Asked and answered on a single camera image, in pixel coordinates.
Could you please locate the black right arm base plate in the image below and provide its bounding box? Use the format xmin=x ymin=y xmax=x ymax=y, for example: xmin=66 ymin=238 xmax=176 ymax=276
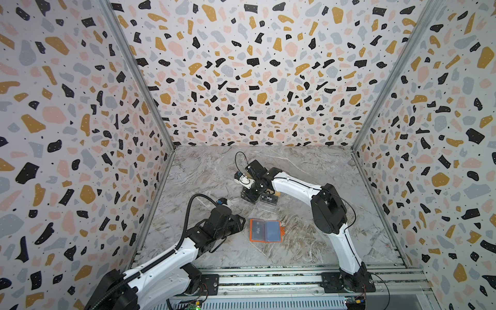
xmin=320 ymin=272 xmax=376 ymax=294

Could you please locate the aluminium corner post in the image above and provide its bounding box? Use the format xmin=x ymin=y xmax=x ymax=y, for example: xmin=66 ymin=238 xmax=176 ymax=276
xmin=351 ymin=0 xmax=444 ymax=152
xmin=97 ymin=0 xmax=174 ymax=153

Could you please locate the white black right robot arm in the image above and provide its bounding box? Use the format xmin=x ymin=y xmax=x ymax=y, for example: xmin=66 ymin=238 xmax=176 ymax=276
xmin=242 ymin=167 xmax=375 ymax=292

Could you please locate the circuit board right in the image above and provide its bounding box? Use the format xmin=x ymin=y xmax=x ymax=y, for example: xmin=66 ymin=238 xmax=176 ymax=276
xmin=345 ymin=296 xmax=366 ymax=310

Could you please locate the thin black right camera cable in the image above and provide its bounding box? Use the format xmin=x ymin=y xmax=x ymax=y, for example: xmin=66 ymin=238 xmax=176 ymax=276
xmin=234 ymin=150 xmax=251 ymax=175

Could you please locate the aluminium corner post right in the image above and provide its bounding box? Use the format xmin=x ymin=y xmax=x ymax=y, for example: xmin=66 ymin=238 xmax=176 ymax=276
xmin=351 ymin=0 xmax=444 ymax=152

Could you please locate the green circuit board left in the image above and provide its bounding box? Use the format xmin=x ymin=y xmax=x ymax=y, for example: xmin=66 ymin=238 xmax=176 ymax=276
xmin=183 ymin=301 xmax=202 ymax=310

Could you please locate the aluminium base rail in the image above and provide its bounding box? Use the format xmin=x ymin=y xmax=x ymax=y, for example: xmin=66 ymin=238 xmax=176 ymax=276
xmin=154 ymin=265 xmax=440 ymax=309

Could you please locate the orange card holder wallet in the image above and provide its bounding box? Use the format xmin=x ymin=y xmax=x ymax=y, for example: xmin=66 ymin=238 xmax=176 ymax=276
xmin=249 ymin=219 xmax=285 ymax=243

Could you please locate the aluminium corner post left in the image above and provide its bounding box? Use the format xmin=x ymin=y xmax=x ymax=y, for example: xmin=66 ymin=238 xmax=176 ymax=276
xmin=97 ymin=0 xmax=174 ymax=153

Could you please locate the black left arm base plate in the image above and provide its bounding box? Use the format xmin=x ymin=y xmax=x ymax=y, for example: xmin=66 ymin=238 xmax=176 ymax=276
xmin=174 ymin=274 xmax=220 ymax=298

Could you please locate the clear acrylic card stand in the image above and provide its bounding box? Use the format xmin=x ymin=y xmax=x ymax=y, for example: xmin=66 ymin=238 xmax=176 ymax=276
xmin=241 ymin=187 xmax=279 ymax=213

